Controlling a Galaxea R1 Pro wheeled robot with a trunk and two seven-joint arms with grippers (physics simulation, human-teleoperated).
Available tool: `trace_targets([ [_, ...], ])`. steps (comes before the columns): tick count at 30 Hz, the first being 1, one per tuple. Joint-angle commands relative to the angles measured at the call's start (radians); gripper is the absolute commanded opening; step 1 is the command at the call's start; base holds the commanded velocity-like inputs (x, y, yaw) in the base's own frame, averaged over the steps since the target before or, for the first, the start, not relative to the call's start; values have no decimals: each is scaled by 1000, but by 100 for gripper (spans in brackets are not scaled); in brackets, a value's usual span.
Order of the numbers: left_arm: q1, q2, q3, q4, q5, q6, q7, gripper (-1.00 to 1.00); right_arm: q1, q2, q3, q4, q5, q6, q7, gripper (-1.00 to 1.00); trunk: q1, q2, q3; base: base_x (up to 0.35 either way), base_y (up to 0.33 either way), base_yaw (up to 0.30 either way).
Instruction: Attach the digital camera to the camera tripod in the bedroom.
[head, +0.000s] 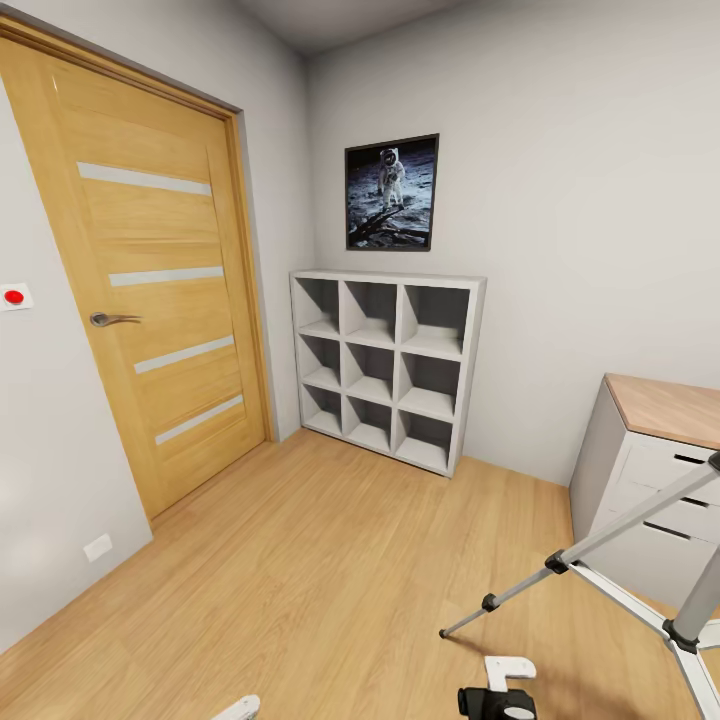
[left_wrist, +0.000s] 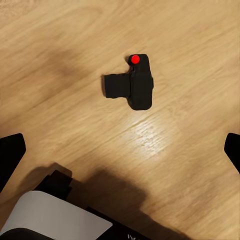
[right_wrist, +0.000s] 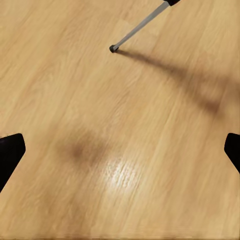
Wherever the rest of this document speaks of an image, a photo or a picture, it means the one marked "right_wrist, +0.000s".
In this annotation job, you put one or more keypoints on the camera tripod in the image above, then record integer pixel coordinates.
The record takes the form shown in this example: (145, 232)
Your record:
(148, 19)

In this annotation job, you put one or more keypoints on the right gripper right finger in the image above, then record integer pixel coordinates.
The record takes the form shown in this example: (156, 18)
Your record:
(232, 149)

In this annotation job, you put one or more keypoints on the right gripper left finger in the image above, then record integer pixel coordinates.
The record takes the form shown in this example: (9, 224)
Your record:
(12, 149)

